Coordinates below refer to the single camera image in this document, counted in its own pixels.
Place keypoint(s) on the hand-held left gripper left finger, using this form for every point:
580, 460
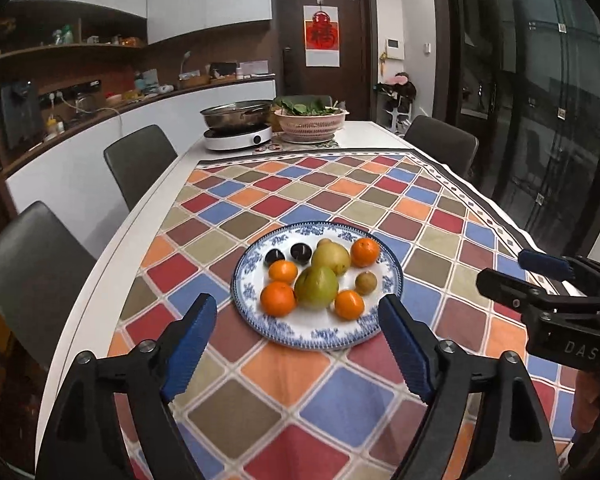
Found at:
192, 345

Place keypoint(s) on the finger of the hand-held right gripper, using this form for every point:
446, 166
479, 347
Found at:
510, 287
542, 262

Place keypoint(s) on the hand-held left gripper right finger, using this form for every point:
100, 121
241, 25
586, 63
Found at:
405, 350

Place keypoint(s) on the orange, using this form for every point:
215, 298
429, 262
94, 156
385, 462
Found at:
365, 252
278, 298
349, 305
283, 271

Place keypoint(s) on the small brown kiwi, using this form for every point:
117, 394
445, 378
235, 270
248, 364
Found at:
366, 282

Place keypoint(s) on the blue-rimmed white plate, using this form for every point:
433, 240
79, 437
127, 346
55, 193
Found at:
305, 326

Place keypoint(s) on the green pear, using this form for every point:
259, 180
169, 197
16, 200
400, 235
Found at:
316, 287

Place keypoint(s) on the yellow-green pear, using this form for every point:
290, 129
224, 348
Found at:
332, 260

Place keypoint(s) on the dark purple plum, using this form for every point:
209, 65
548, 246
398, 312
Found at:
300, 253
275, 256

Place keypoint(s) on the person's right hand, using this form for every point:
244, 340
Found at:
587, 400

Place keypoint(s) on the glass sliding door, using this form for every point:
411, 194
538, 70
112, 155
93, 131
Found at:
530, 110

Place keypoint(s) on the grey dining chair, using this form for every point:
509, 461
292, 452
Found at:
140, 160
442, 142
30, 270

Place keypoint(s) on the colourful diamond-pattern tablecloth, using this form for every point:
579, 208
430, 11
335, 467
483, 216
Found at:
280, 195

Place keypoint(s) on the white induction cooker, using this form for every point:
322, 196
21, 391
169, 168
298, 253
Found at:
237, 139

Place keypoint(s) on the white sideboard cabinet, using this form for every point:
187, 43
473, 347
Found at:
80, 160

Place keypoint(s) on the steel pot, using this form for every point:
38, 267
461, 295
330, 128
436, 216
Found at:
235, 112

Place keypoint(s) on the pink plastic basket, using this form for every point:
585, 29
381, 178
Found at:
307, 125

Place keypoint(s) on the green leafy vegetables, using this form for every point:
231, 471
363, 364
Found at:
305, 106

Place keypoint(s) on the black countertop appliance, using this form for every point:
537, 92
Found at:
20, 112

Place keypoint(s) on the dark wooden door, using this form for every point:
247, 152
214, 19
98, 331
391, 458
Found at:
355, 35

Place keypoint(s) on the red and white door poster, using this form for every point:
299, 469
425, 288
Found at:
322, 35

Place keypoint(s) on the white upper cabinet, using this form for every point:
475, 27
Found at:
207, 0

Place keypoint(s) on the white wall intercom panel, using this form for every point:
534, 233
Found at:
393, 48

